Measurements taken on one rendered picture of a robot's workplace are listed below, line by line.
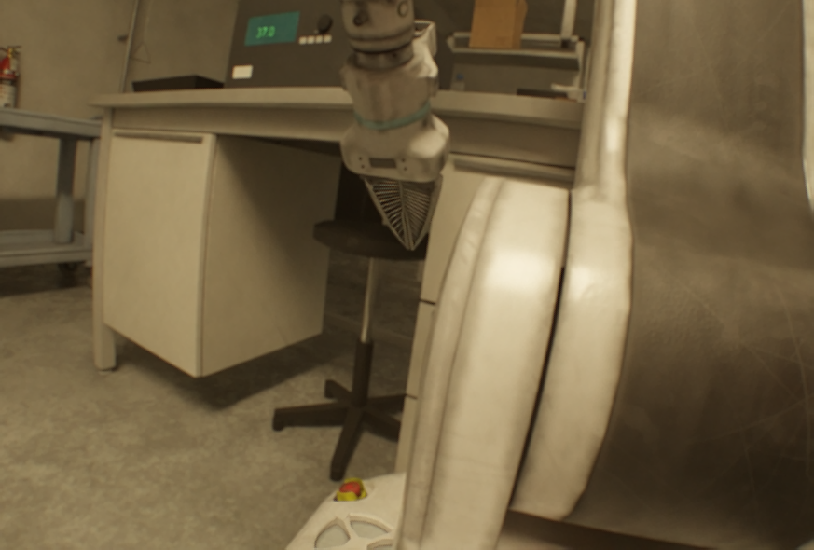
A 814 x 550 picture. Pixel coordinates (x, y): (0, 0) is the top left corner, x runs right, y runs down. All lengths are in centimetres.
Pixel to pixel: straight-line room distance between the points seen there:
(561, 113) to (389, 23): 36
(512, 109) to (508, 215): 50
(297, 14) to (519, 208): 91
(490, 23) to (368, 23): 284
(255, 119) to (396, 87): 66
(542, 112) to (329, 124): 41
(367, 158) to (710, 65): 30
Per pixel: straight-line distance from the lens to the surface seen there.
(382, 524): 55
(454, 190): 72
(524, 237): 16
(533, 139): 69
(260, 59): 107
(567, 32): 95
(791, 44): 28
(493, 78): 578
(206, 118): 112
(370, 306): 120
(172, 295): 123
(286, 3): 107
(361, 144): 41
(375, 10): 35
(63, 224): 286
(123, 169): 143
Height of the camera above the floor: 74
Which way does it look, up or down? 7 degrees down
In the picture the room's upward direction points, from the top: 9 degrees clockwise
